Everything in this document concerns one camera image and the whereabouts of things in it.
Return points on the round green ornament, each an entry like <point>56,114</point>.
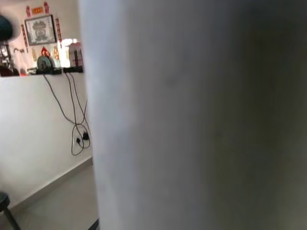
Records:
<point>45,62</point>

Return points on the black stool with metal legs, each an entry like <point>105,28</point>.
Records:
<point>4,201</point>

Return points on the red diamond paper decoration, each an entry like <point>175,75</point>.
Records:
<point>45,51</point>

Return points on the red paper wall strip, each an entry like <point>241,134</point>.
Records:
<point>24,38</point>
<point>58,28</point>

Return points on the black power plug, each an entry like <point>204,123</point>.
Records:
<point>85,135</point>
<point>78,140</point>

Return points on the white plastic table leg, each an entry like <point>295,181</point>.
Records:
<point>168,115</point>

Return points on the white striped box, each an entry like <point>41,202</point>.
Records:
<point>75,55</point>

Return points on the framed wall picture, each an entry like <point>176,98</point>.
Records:
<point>40,30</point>

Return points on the yellow red wall banner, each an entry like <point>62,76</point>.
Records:
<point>37,10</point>

